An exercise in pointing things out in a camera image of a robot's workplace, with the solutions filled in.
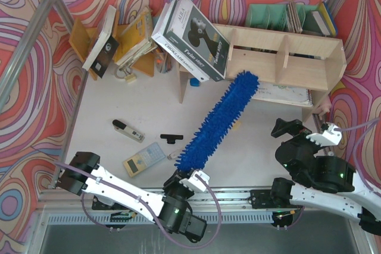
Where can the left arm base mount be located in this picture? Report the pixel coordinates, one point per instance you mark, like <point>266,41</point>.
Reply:
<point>102,203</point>

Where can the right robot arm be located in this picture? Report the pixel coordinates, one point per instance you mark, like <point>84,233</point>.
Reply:
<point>328,182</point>

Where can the orange wooden book stand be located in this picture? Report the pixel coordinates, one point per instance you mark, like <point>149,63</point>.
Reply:
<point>80,40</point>

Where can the blue yellow book in organizer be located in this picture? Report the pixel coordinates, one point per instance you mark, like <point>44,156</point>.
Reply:
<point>325,20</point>

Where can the blue pencil sharpener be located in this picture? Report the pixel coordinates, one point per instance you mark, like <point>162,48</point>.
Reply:
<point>194,82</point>

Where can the pen cup with pencils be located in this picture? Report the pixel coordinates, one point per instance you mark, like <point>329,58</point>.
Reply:
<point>162,61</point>

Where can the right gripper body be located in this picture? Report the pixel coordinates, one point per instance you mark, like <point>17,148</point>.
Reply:
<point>299,132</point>

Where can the green desk organizer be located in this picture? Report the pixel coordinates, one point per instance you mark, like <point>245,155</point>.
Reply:
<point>278,17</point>

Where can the white black marker pen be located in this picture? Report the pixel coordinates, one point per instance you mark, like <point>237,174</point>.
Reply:
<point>174,155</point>

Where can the white black leaning book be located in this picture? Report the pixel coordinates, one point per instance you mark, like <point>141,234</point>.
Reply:
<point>103,44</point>

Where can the yellow sticky note pad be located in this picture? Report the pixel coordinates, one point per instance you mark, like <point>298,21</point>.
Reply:
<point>236,125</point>

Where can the yellow grey calculator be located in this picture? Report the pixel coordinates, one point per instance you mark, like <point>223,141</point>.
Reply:
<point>144,159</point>

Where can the light wooden bookshelf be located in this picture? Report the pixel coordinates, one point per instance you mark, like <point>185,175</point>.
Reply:
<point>312,62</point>

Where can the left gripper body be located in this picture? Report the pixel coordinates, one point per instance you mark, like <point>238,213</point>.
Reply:
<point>174,180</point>

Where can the yellow books stack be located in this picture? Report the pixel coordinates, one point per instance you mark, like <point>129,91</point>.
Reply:
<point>135,40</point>

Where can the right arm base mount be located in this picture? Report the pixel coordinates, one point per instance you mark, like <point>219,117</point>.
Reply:
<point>260,199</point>

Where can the spiral bound drawing notebook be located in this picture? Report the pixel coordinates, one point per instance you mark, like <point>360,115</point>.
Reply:
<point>284,94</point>

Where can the blue microfiber duster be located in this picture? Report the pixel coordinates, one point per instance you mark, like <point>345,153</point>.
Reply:
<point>218,122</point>

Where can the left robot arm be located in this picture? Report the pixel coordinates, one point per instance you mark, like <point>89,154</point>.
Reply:
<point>170,210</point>

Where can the black T-shaped plastic part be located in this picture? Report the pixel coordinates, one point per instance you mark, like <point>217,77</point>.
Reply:
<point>171,138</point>

